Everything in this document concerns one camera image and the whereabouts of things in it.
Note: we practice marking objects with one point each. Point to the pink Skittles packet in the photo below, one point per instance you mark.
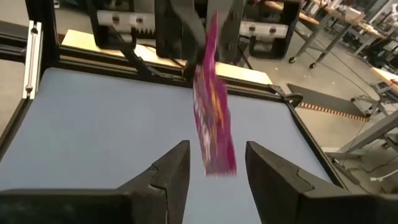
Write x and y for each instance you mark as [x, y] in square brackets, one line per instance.
[214, 130]

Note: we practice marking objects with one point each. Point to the wooden workbench on casters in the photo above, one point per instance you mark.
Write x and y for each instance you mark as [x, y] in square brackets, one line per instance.
[311, 17]

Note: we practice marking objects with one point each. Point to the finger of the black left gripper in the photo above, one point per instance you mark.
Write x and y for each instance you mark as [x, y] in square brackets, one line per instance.
[177, 31]
[230, 28]

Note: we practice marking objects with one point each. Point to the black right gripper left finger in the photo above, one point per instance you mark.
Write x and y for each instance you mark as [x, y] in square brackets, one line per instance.
[174, 177]

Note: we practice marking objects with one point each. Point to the white metal bracket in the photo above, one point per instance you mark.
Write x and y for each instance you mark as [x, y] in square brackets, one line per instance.
[32, 62]

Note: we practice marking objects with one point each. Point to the light wooden platform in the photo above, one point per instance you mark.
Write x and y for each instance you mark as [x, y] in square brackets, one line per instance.
[248, 74]

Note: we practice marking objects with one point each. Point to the black table frame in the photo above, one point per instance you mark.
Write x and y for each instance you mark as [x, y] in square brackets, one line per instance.
[93, 63]

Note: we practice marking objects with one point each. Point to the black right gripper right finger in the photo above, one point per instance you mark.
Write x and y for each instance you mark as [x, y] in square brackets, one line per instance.
[270, 183]

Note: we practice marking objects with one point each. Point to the black floor mat striped edge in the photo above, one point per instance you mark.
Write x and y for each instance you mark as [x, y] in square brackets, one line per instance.
[329, 104]

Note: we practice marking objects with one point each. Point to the black frame post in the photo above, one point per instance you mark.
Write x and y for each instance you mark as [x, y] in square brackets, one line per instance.
[48, 31]

